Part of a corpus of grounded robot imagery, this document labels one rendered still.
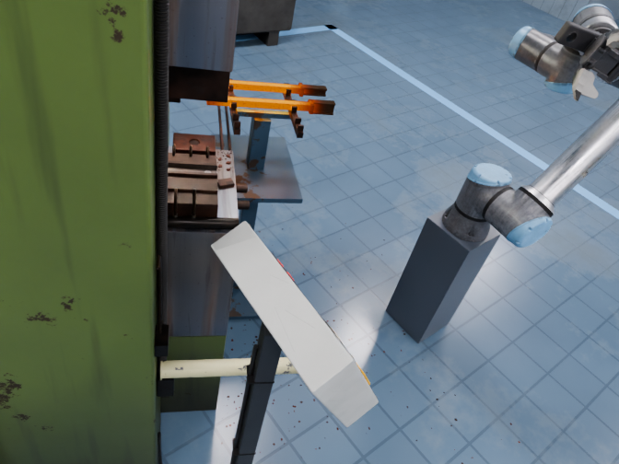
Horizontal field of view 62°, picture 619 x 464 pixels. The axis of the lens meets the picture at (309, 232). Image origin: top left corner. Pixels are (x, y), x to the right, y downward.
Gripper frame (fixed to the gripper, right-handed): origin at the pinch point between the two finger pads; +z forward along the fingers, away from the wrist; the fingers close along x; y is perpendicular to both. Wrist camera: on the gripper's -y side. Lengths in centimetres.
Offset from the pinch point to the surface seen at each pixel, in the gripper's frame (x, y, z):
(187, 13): 19, -75, 31
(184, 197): 68, -66, 25
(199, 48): 25, -72, 30
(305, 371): 38, -28, 73
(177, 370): 98, -47, 52
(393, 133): 159, -1, -218
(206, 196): 67, -62, 22
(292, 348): 39, -31, 70
